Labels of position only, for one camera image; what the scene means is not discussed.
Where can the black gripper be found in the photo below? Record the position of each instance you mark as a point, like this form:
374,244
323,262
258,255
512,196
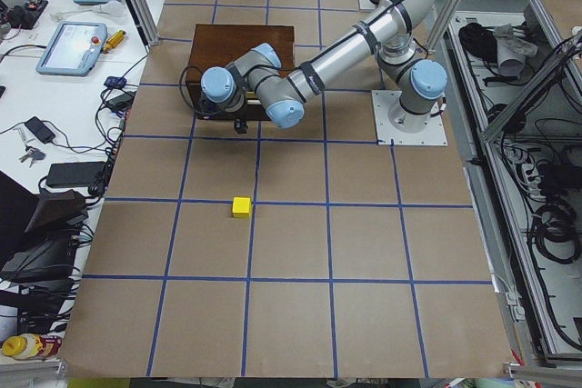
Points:
239,124

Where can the yellow block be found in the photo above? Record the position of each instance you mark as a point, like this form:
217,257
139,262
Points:
242,207

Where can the dark wooden drawer cabinet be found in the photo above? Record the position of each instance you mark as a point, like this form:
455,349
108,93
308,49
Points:
217,45

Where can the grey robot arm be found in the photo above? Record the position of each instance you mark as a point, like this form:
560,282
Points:
385,34

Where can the near blue teach pendant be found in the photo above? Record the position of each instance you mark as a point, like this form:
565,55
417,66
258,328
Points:
73,49

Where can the black phone on table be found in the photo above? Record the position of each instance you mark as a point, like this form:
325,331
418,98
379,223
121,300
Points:
40,130

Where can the yellow capped bottle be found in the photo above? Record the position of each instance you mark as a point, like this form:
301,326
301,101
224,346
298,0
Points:
31,346

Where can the yellow screwdriver tool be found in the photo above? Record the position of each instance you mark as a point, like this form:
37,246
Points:
114,41

